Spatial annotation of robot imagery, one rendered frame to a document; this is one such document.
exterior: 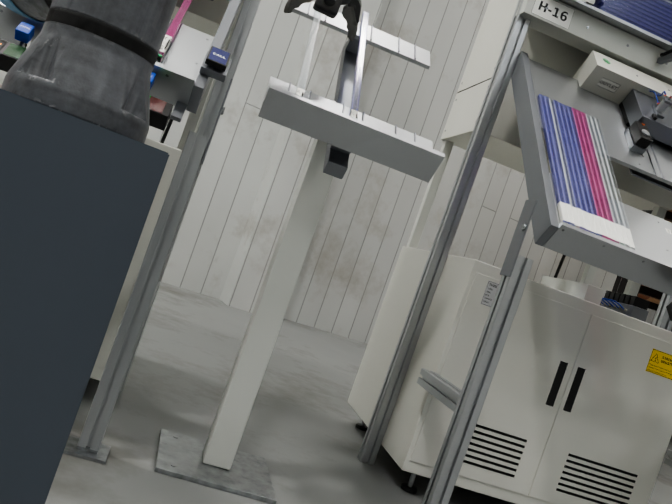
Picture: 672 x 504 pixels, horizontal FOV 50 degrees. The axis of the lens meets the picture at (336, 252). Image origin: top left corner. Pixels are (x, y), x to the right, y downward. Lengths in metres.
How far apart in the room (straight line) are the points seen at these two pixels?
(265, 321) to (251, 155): 3.23
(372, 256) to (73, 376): 4.40
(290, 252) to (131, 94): 0.79
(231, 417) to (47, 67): 0.96
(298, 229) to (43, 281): 0.85
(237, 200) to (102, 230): 3.95
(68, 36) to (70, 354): 0.31
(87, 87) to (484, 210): 4.91
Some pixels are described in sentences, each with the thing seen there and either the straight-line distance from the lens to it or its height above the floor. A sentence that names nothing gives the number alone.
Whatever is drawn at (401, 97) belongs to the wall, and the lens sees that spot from 5.14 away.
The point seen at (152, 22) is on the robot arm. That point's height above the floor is 0.67.
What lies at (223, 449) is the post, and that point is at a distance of 1.58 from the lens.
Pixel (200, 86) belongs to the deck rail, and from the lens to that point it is 1.40.
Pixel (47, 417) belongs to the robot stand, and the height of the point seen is 0.26.
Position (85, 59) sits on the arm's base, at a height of 0.61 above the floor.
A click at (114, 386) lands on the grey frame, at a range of 1.44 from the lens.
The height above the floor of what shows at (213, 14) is 1.02.
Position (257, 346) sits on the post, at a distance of 1.53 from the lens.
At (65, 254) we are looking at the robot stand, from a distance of 0.74.
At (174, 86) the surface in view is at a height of 0.71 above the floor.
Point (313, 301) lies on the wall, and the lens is 4.96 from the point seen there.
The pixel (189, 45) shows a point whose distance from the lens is 1.52.
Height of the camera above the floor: 0.51
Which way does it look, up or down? level
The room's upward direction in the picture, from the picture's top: 20 degrees clockwise
